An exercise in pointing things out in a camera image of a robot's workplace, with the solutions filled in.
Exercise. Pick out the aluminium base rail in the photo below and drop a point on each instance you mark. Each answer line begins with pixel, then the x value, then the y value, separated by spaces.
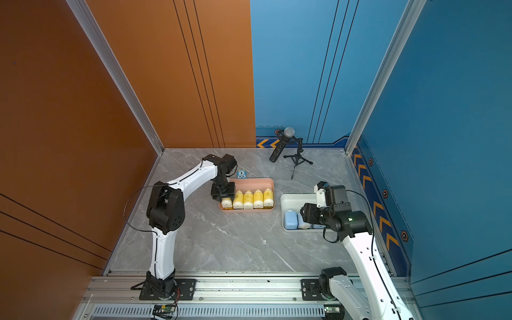
pixel 220 295

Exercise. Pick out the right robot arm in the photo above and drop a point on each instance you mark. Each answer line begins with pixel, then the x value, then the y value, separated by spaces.
pixel 356 232

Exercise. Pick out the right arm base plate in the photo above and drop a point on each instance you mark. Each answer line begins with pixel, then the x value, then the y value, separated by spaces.
pixel 313 290

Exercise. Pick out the blue cartoon sharpener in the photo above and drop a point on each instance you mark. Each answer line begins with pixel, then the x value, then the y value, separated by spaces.
pixel 242 174

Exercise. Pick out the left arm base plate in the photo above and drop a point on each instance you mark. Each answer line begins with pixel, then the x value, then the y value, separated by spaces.
pixel 184 290

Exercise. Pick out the green circuit board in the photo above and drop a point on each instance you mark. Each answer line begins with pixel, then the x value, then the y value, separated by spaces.
pixel 165 312

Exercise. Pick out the yellow sharpener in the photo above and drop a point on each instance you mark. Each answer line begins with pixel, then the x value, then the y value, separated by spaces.
pixel 248 200
pixel 258 199
pixel 268 198
pixel 227 203
pixel 238 202

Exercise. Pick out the white plastic tray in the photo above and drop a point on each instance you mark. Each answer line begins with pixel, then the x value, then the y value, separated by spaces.
pixel 294 202

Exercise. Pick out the pink plastic tray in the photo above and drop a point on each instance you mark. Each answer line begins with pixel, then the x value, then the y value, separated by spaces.
pixel 251 184

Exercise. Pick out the blue sharpener with red cap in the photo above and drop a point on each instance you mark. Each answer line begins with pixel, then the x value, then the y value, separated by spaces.
pixel 301 224

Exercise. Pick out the black microphone on tripod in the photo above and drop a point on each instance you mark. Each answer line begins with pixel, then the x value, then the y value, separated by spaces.
pixel 287 137

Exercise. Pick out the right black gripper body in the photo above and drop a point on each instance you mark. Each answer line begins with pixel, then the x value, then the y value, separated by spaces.
pixel 315 214

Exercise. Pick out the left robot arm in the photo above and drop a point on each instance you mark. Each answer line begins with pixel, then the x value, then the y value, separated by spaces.
pixel 166 214

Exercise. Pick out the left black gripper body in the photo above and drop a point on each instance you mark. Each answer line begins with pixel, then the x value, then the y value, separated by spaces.
pixel 222 188

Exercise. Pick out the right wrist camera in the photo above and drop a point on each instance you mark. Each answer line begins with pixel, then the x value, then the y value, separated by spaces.
pixel 319 190

